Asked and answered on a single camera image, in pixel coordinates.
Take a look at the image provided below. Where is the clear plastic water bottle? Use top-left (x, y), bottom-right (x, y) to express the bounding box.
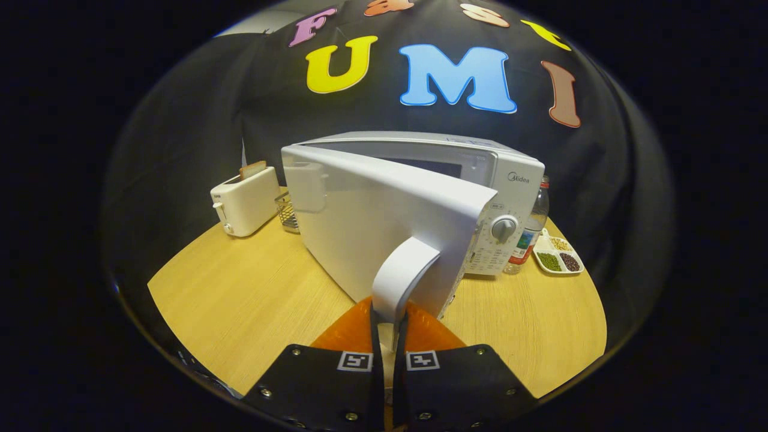
top-left (503, 176), bottom-right (550, 275)

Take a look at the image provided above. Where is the white microwave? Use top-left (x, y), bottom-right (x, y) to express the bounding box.
top-left (281, 131), bottom-right (545, 325)

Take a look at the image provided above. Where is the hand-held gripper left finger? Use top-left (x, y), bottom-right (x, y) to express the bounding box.
top-left (243, 297), bottom-right (385, 432)

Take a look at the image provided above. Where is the wire mesh basket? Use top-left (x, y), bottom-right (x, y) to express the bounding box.
top-left (275, 191), bottom-right (301, 235)

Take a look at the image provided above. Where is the white toaster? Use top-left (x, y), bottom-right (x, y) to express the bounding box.
top-left (210, 165), bottom-right (281, 238)

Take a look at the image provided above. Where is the white divided bean dish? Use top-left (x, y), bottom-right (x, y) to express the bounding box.
top-left (532, 228), bottom-right (585, 277)

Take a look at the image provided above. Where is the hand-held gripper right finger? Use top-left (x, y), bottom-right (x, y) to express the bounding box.
top-left (393, 300), bottom-right (538, 432)

